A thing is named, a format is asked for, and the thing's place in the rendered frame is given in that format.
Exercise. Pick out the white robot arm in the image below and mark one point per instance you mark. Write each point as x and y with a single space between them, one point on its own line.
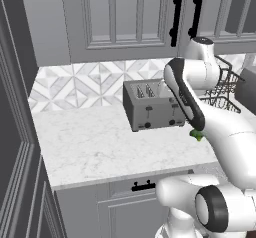
233 142

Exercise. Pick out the grey drawer front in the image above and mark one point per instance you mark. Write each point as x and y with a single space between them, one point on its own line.
120 187

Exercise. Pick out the grey four-slot toaster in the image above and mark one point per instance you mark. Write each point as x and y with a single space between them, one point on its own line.
151 110

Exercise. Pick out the green vegetable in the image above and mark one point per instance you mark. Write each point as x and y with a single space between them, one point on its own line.
196 135

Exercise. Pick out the grey base cupboard door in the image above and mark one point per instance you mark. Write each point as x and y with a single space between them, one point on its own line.
133 218

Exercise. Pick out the tall dark grey cupboard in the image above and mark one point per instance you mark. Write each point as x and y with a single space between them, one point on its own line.
16 132

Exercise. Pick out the dark grey appliance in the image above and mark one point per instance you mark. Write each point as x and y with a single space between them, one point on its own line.
247 88

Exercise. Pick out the grey wall cupboard door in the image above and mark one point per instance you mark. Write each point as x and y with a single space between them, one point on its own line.
116 15
220 15

